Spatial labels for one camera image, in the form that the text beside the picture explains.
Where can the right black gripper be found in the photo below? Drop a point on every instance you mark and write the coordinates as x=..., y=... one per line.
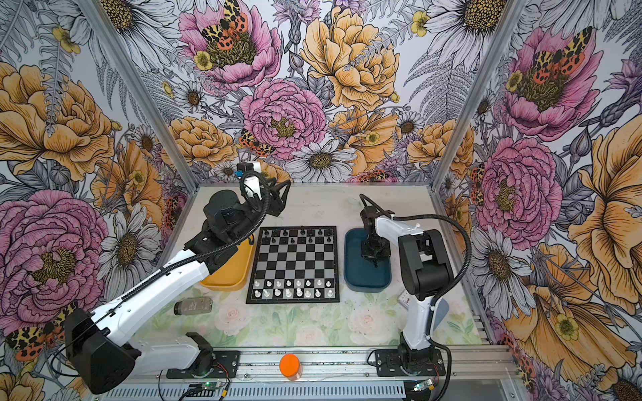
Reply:
x=386, y=253

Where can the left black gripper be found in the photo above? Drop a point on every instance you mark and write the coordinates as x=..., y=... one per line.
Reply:
x=275, y=201

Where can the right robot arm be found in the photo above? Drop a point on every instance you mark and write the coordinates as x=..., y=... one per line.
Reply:
x=426, y=274

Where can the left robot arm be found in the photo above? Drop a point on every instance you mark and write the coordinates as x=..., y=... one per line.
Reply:
x=97, y=343

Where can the teal plastic tray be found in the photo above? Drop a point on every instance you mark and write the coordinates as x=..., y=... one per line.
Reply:
x=362, y=275

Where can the black white chessboard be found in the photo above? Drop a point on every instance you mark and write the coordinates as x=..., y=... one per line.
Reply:
x=295, y=265

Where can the grey blue oval object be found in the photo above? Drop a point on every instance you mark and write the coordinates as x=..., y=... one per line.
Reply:
x=442, y=309

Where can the yellow plastic tray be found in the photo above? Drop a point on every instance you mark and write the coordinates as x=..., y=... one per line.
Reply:
x=233, y=275

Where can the grey rectangular object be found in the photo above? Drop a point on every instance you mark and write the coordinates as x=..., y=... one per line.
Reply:
x=193, y=306

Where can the orange round button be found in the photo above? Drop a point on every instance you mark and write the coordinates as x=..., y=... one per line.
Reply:
x=290, y=367

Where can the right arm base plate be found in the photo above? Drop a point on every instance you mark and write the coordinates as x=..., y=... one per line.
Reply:
x=402, y=363

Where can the aluminium front rail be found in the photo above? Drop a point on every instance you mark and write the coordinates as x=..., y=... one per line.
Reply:
x=262, y=364

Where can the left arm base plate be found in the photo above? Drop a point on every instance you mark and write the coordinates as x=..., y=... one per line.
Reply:
x=220, y=362

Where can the white vented cable duct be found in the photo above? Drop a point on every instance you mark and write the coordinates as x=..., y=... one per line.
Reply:
x=385, y=390

